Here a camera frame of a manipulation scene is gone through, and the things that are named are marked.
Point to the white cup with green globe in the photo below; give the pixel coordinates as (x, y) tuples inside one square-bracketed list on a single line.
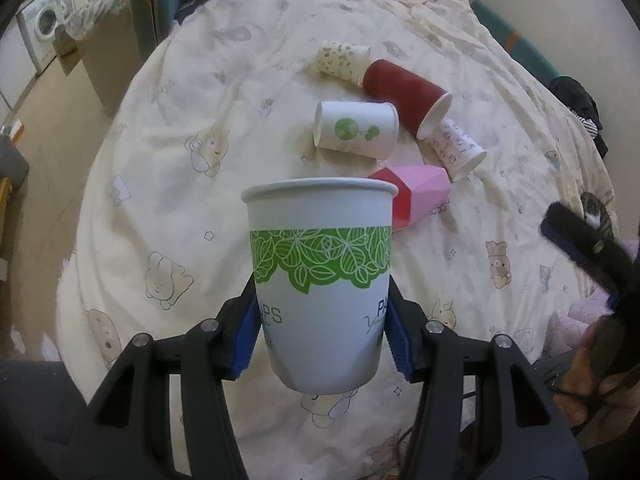
[(356, 128)]

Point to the dark clothing pile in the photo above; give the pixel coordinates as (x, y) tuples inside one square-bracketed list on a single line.
[(582, 105)]

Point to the white washing machine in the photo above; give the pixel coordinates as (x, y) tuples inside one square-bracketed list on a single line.
[(44, 17)]

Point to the pink plush cloth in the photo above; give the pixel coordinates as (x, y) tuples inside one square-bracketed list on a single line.
[(575, 322)]

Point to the white cup with green leaves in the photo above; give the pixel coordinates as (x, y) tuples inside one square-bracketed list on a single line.
[(320, 305)]

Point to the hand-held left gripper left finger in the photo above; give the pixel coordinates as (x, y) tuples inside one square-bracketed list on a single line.
[(244, 332)]

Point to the small white patterned paper cup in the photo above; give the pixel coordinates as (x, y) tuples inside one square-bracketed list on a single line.
[(456, 147), (342, 62)]

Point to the person's right hand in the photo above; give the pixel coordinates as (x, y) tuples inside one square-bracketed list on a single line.
[(595, 385)]

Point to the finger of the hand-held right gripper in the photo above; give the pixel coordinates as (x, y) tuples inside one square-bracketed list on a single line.
[(580, 242)]

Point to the cream printed blanket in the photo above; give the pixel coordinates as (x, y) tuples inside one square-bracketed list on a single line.
[(310, 125)]

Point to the pink and red faceted cup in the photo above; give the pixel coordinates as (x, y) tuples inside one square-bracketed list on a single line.
[(419, 194)]

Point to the cardboard box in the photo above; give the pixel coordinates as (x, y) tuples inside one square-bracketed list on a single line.
[(95, 50)]

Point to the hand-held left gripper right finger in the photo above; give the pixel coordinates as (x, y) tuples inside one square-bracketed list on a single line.
[(400, 340)]

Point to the red ribbed paper cup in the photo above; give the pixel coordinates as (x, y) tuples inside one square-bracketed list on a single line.
[(406, 94)]

